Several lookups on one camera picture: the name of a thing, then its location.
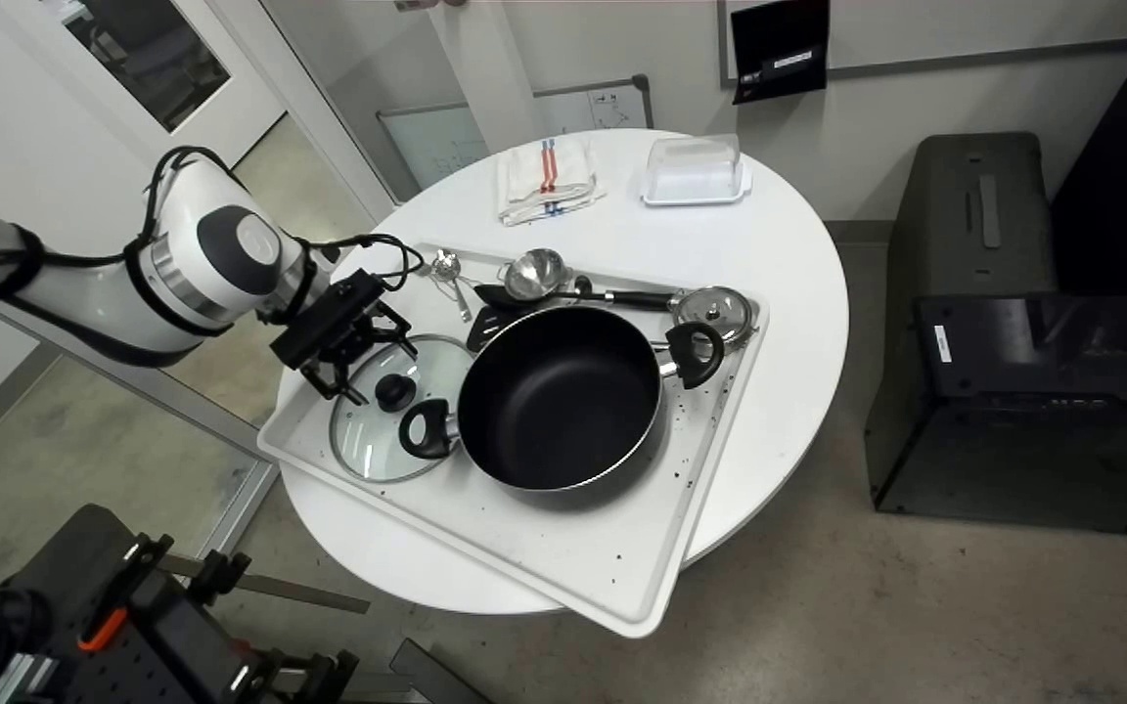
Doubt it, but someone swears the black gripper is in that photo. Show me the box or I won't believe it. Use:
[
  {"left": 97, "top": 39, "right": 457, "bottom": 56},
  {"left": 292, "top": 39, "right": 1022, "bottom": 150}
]
[{"left": 270, "top": 270, "right": 409, "bottom": 406}]

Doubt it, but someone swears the glass pot lid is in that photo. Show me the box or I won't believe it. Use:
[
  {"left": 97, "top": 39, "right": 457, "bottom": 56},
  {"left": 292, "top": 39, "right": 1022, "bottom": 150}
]
[{"left": 330, "top": 333, "right": 470, "bottom": 484}]

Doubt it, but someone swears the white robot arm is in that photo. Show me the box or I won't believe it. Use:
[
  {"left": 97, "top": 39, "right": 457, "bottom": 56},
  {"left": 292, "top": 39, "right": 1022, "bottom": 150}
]
[{"left": 0, "top": 144, "right": 421, "bottom": 398}]

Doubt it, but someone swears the black cooking pot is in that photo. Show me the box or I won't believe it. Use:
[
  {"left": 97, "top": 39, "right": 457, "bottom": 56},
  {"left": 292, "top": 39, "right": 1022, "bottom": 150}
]
[{"left": 400, "top": 304, "right": 727, "bottom": 492}]

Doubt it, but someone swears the steel spoon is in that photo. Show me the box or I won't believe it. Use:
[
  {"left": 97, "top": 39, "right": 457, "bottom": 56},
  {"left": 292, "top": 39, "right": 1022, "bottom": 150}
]
[{"left": 429, "top": 251, "right": 473, "bottom": 320}]

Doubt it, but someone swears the black spatula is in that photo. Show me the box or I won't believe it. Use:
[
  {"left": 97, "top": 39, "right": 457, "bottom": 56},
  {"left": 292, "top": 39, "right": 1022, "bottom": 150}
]
[{"left": 467, "top": 286, "right": 540, "bottom": 352}]

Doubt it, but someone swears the small steel ladle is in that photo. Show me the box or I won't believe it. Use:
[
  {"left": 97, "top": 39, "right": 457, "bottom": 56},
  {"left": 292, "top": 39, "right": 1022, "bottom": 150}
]
[{"left": 497, "top": 245, "right": 566, "bottom": 303}]

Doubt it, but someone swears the white plastic tray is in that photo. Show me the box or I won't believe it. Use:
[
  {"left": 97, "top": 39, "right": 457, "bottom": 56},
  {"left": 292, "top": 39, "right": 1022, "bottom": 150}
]
[{"left": 253, "top": 266, "right": 769, "bottom": 642}]

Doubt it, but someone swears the clear plastic container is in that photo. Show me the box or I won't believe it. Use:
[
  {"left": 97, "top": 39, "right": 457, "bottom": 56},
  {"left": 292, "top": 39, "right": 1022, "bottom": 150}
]
[{"left": 639, "top": 138, "right": 752, "bottom": 208}]

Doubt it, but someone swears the black storage case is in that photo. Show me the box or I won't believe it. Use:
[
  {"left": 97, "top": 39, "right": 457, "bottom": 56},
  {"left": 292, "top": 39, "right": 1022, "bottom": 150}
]
[{"left": 863, "top": 135, "right": 1127, "bottom": 535}]

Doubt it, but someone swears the steel ladle with black handle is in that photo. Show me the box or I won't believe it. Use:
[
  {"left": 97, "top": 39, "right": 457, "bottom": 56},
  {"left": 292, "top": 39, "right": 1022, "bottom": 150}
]
[{"left": 592, "top": 286, "right": 754, "bottom": 350}]

